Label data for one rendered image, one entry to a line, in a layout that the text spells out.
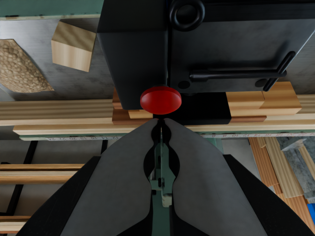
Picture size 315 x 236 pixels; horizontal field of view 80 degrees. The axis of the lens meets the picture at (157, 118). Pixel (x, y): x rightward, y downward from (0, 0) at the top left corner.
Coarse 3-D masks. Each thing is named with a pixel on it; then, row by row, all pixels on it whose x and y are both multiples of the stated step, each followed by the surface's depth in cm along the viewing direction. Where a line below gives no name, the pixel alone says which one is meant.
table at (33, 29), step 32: (0, 0) 22; (32, 0) 22; (64, 0) 22; (96, 0) 22; (0, 32) 22; (32, 32) 22; (96, 32) 22; (96, 64) 27; (32, 96) 33; (64, 96) 33; (96, 96) 33
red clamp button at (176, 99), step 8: (152, 88) 13; (160, 88) 13; (168, 88) 13; (144, 96) 13; (152, 96) 13; (160, 96) 13; (168, 96) 13; (176, 96) 13; (144, 104) 13; (152, 104) 13; (160, 104) 13; (168, 104) 13; (176, 104) 13; (152, 112) 14; (160, 112) 14; (168, 112) 14
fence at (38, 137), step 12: (204, 132) 34; (216, 132) 34; (228, 132) 34; (240, 132) 34; (252, 132) 34; (264, 132) 34; (276, 132) 34; (288, 132) 34; (300, 132) 34; (312, 132) 34
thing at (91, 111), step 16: (304, 96) 33; (0, 112) 33; (16, 112) 33; (32, 112) 33; (48, 112) 33; (64, 112) 33; (80, 112) 33; (96, 112) 33; (112, 112) 32; (304, 112) 31
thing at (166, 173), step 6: (162, 144) 25; (162, 150) 25; (168, 150) 25; (162, 156) 24; (168, 156) 24; (162, 162) 24; (168, 162) 24; (162, 168) 24; (168, 168) 23; (162, 174) 23; (168, 174) 23; (162, 180) 23; (168, 180) 23; (162, 186) 22; (168, 186) 22; (162, 192) 22; (168, 192) 22; (162, 198) 24; (168, 198) 23; (162, 204) 32; (168, 204) 29
